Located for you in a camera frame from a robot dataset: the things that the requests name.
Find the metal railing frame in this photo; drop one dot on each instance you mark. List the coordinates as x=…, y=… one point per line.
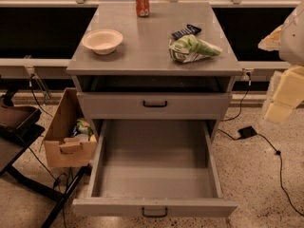
x=44, y=34

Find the dark blue snack packet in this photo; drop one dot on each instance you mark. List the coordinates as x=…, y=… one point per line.
x=189, y=30

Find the grey drawer cabinet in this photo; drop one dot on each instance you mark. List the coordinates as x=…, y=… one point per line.
x=142, y=64

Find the snack bags in box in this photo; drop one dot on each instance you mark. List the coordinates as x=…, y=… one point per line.
x=83, y=131

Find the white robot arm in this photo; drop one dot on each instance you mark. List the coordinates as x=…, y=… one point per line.
x=288, y=40

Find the beige paper bowl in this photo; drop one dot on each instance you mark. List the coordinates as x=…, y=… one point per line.
x=102, y=41

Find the brown cardboard box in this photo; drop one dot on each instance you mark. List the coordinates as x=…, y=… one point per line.
x=61, y=149

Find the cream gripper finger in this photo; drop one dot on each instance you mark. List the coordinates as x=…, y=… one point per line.
x=271, y=41
x=289, y=94

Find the orange soda can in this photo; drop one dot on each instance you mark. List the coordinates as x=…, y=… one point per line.
x=142, y=8

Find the closed grey upper drawer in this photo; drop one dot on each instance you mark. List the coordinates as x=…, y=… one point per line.
x=174, y=106

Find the open grey bottom drawer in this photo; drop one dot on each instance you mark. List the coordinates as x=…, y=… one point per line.
x=154, y=169

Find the green jalapeno chip bag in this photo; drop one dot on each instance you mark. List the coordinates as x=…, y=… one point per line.
x=190, y=49

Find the black folding stand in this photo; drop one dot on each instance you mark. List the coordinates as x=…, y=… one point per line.
x=18, y=131

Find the black power adapter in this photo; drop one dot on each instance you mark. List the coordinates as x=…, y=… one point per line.
x=247, y=132

